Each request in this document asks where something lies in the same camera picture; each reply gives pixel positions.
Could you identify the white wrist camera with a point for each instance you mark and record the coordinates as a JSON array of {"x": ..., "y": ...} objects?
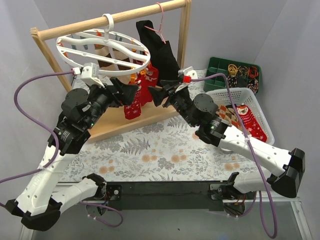
[
  {"x": 89, "y": 74},
  {"x": 187, "y": 75}
]

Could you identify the white round clip hanger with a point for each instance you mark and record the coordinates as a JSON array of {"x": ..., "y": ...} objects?
[{"x": 116, "y": 54}]

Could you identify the red christmas sock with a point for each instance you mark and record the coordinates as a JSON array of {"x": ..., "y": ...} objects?
[
  {"x": 250, "y": 123},
  {"x": 134, "y": 110}
]

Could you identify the white plastic basket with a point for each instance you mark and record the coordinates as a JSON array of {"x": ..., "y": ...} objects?
[{"x": 240, "y": 96}]

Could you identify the argyle brown sock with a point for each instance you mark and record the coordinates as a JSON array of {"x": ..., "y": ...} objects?
[{"x": 228, "y": 114}]

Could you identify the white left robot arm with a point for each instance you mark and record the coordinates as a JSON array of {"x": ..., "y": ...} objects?
[{"x": 38, "y": 206}]

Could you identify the wooden clothes rack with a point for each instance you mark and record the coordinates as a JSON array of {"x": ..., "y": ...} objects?
[{"x": 113, "y": 123}]

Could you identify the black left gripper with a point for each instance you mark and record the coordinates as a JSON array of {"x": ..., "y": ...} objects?
[{"x": 114, "y": 92}]

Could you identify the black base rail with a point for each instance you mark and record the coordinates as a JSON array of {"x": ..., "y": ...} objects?
[{"x": 170, "y": 195}]

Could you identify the black hanging sock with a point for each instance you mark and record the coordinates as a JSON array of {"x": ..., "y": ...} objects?
[{"x": 161, "y": 54}]

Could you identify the floral table mat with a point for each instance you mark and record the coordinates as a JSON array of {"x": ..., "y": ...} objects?
[{"x": 168, "y": 150}]

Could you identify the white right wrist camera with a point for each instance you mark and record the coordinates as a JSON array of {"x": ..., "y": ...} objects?
[{"x": 187, "y": 75}]

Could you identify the green compartment tray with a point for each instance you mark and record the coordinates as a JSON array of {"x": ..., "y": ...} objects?
[{"x": 238, "y": 74}]

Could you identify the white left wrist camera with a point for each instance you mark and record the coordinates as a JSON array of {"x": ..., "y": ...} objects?
[{"x": 89, "y": 74}]

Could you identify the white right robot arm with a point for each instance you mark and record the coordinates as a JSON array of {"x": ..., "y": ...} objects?
[{"x": 282, "y": 170}]

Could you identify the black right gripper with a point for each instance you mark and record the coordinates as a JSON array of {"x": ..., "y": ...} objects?
[{"x": 169, "y": 93}]

